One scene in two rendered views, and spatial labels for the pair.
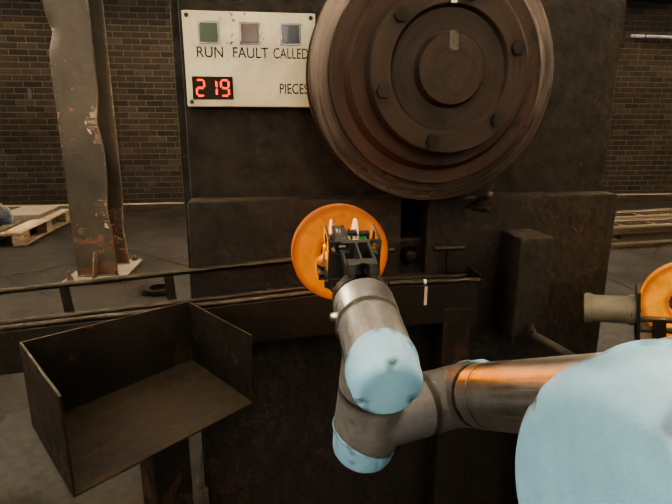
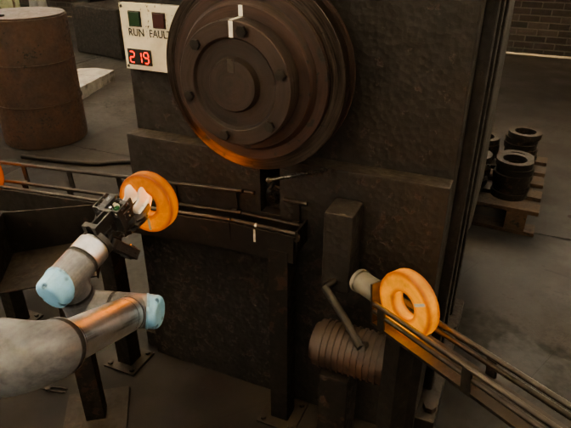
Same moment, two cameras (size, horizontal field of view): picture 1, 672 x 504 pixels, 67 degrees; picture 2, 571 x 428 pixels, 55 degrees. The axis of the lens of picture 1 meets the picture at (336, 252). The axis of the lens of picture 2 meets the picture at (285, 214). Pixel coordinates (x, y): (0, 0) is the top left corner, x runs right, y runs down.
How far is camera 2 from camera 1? 1.02 m
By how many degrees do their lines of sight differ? 32
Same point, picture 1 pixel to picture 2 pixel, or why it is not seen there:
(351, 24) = (185, 37)
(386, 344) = (49, 276)
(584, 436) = not seen: outside the picture
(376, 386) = (42, 293)
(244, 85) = (158, 57)
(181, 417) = not seen: hidden behind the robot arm
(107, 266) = not seen: hidden behind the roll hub
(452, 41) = (228, 67)
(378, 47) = (183, 65)
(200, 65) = (132, 41)
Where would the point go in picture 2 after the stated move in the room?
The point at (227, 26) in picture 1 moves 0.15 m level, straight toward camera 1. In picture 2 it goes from (144, 14) to (111, 24)
